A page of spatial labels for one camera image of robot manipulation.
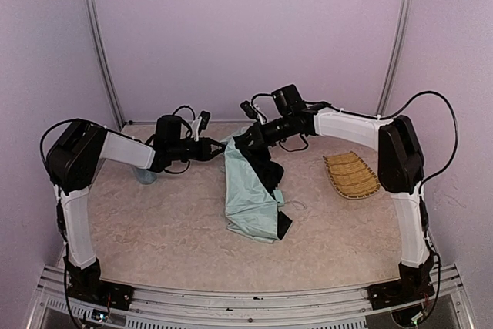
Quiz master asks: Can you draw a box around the mint green black umbrella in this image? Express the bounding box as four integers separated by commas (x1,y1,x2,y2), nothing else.
222,126,293,243

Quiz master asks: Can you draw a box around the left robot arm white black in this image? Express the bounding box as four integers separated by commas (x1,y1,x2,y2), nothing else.
42,112,226,290

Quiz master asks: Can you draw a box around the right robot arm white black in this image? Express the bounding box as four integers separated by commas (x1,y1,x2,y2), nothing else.
235,85,433,288

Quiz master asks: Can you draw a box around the white blue enamel pitcher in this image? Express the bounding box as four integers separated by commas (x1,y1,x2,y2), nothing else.
132,167,158,185

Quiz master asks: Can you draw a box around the woven bamboo tray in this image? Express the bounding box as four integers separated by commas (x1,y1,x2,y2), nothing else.
323,151,381,200

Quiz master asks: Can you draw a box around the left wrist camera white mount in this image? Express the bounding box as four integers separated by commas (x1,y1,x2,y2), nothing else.
191,111,211,141

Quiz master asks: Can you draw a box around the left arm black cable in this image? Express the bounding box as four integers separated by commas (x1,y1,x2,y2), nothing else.
39,119,84,160

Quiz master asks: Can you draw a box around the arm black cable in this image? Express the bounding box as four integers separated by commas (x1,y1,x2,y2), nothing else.
39,119,84,160
381,90,460,187

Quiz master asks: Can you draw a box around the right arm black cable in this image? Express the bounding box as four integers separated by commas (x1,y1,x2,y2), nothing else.
381,90,460,187

